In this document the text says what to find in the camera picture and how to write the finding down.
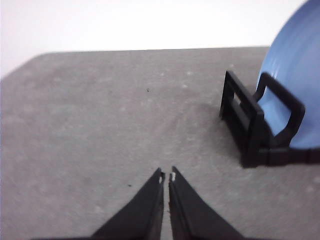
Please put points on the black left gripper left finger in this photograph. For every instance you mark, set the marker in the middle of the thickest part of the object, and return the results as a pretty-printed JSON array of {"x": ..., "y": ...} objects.
[{"x": 141, "y": 218}]

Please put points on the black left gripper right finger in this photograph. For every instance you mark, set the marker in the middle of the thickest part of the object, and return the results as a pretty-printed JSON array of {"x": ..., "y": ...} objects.
[{"x": 192, "y": 216}]

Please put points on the black plate rack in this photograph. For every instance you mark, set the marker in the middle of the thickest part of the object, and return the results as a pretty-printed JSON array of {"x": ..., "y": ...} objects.
[{"x": 251, "y": 128}]

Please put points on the blue plate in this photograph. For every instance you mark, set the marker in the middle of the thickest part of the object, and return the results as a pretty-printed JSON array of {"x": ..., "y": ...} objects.
[{"x": 292, "y": 59}]

